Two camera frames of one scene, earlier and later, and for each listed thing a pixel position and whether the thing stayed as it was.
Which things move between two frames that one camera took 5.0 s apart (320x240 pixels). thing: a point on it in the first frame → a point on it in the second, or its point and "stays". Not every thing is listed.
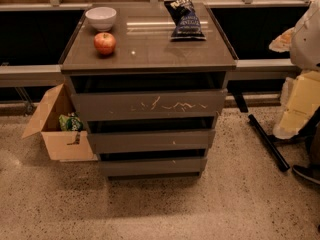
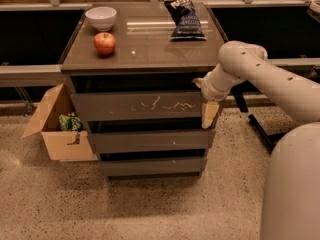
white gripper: x=306 y=45 → x=210 y=89
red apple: x=105 y=43 stays
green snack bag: x=70 y=122 stays
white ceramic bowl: x=101 y=17 stays
